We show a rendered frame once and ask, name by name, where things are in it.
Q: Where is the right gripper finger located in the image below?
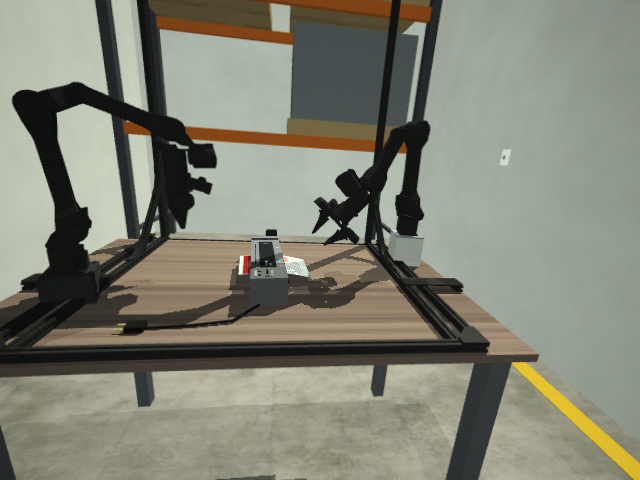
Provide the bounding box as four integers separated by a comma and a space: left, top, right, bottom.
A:
168, 205, 194, 229

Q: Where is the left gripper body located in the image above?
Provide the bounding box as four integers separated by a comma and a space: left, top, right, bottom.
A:
315, 197, 359, 245

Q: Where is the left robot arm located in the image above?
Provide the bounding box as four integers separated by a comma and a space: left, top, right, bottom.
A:
335, 121, 430, 236

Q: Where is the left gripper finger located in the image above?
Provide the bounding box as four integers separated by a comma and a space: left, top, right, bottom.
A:
323, 229, 348, 246
312, 210, 328, 234

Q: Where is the white laminating pouch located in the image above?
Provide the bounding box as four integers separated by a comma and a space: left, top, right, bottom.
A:
238, 256, 311, 278

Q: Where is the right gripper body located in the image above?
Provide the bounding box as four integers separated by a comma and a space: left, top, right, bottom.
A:
164, 168, 195, 206

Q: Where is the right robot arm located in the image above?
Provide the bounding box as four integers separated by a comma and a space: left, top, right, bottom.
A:
12, 82, 217, 277

